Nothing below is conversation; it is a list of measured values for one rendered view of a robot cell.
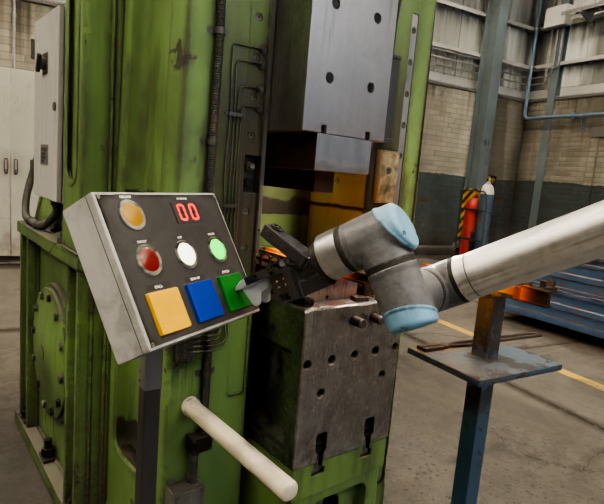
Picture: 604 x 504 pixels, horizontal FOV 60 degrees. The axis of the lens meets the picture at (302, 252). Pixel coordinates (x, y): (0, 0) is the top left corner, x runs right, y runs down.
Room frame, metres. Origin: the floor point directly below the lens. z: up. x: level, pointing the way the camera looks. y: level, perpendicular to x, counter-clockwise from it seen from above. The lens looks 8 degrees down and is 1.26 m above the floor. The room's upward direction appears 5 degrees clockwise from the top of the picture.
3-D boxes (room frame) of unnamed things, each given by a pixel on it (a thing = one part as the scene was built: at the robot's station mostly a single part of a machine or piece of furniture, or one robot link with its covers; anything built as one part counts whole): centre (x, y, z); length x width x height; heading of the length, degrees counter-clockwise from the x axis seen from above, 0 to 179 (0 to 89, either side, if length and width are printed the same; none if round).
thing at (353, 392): (1.64, 0.00, 0.69); 0.56 x 0.38 x 0.45; 39
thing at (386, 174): (1.73, -0.25, 1.27); 0.09 x 0.02 x 0.17; 129
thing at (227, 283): (1.05, 0.13, 1.01); 0.07 x 0.05 x 0.07; 154
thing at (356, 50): (1.62, 0.01, 1.56); 0.42 x 0.39 x 0.40; 39
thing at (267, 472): (1.15, 0.12, 0.62); 0.44 x 0.05 x 0.05; 39
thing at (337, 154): (1.60, 0.04, 1.32); 0.42 x 0.20 x 0.10; 39
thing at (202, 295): (0.96, 0.18, 1.01); 0.07 x 0.05 x 0.07; 154
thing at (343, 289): (1.60, 0.04, 0.96); 0.42 x 0.20 x 0.09; 39
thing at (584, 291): (4.86, -2.61, 0.36); 1.20 x 0.80 x 0.72; 34
